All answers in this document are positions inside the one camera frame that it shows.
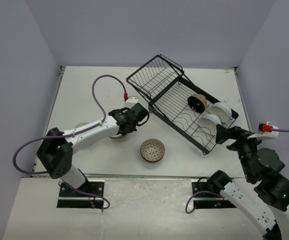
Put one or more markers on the tan black bowl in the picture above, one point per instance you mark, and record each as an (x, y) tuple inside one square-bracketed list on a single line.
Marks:
[(197, 102)]

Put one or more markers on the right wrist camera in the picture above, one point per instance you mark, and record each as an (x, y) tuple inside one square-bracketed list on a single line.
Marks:
[(266, 131)]

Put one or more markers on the black wire dish rack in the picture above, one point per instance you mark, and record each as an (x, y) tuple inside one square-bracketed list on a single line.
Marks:
[(165, 87)]

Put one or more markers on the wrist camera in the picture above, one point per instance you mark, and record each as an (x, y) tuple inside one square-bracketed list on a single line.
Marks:
[(266, 131), (132, 99)]

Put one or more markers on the brown white patterned bowl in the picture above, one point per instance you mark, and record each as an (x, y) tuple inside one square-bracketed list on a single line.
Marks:
[(152, 150)]

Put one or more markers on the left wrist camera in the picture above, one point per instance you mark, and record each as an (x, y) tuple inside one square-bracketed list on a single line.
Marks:
[(132, 99)]

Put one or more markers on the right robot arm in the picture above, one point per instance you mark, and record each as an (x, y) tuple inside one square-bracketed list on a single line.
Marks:
[(274, 192)]

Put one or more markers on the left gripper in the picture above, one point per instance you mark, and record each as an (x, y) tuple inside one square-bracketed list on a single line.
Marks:
[(124, 110)]

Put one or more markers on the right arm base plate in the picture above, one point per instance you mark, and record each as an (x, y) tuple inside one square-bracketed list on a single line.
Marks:
[(207, 200)]

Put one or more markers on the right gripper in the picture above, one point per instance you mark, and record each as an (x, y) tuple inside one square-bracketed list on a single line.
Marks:
[(234, 132)]

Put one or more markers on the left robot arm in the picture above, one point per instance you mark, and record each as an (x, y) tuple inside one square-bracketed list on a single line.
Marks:
[(58, 147)]

